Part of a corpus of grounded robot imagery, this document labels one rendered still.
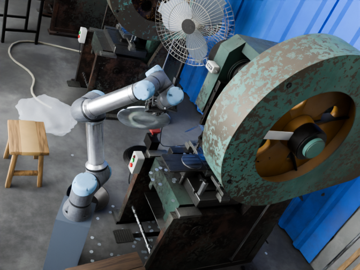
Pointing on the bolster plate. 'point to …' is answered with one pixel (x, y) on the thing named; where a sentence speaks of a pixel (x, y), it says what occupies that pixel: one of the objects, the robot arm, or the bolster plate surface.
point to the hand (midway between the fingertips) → (152, 110)
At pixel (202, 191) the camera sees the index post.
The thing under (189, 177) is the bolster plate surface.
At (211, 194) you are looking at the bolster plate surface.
